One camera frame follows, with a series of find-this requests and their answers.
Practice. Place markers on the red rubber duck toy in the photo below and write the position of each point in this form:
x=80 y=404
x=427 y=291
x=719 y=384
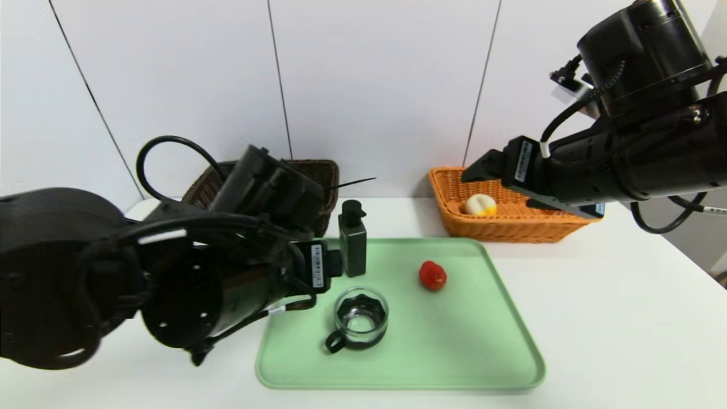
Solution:
x=433 y=276

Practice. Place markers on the flat black plate blue end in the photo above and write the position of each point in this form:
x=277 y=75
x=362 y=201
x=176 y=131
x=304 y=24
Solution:
x=568 y=207

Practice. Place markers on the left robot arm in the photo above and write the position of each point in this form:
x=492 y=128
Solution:
x=57 y=272

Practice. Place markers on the orange wicker basket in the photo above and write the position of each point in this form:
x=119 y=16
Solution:
x=511 y=227

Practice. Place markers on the light green plastic tray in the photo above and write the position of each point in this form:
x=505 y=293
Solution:
x=454 y=341

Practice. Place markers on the white and orange bun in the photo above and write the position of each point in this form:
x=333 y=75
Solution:
x=480 y=205

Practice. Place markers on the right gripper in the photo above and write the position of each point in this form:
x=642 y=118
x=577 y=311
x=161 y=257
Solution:
x=523 y=161

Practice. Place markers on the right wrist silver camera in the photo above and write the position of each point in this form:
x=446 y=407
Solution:
x=573 y=91

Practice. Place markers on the dark brown wicker basket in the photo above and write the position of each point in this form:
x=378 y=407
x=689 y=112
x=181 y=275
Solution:
x=324 y=199

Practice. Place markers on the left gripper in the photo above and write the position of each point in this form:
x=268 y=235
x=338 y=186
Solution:
x=318 y=266

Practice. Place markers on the black pump dispenser bottle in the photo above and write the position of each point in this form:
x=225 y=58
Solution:
x=353 y=244

